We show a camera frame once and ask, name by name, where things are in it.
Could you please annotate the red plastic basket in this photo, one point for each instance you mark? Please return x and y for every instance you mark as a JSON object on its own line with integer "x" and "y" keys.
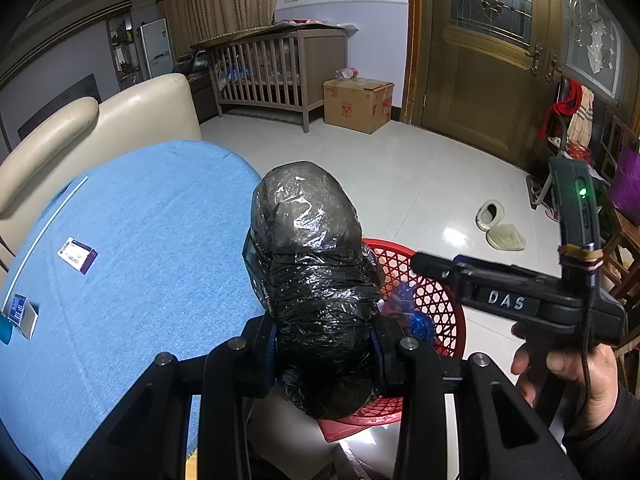
{"x": 431, "y": 298}

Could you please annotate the wooden glass door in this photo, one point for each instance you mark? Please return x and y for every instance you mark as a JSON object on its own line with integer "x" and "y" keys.
{"x": 485, "y": 72}

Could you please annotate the blue plastic bag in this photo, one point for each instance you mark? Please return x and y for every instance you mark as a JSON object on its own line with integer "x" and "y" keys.
{"x": 401, "y": 306}

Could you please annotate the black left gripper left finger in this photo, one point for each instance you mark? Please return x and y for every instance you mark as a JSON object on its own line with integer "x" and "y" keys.
{"x": 146, "y": 434}

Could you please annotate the blue thermos bottle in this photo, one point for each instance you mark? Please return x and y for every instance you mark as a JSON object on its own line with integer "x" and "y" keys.
{"x": 7, "y": 328}

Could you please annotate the white purple medicine box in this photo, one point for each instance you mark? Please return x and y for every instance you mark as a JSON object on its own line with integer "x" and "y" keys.
{"x": 78, "y": 255}

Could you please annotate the brown cardboard box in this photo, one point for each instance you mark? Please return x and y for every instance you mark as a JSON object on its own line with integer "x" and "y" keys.
{"x": 358, "y": 104}

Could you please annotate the black plastic bag bundle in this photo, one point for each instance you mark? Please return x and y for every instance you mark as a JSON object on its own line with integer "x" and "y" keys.
{"x": 319, "y": 281}

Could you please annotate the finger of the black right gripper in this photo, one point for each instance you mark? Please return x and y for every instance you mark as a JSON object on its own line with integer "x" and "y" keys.
{"x": 444, "y": 271}

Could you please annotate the white air conditioner unit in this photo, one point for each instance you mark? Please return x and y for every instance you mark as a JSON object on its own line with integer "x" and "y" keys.
{"x": 156, "y": 48}

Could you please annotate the wooden baby crib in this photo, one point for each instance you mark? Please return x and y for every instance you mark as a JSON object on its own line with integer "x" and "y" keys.
{"x": 282, "y": 66}

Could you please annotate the blue white carton box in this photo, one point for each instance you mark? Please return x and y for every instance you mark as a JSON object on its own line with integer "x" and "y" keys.
{"x": 21, "y": 314}

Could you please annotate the right human hand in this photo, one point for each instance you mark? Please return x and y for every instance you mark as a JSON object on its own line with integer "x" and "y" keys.
{"x": 599, "y": 398}

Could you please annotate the beige slipper far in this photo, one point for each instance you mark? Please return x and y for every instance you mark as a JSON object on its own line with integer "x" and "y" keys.
{"x": 490, "y": 214}

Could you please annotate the cream leather sofa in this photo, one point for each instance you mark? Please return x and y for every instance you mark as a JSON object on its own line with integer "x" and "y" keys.
{"x": 82, "y": 135}

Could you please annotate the blue round tablecloth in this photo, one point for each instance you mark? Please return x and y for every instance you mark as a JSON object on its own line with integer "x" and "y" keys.
{"x": 168, "y": 223}

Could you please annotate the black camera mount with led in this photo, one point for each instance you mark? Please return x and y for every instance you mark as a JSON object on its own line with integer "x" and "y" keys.
{"x": 574, "y": 201}

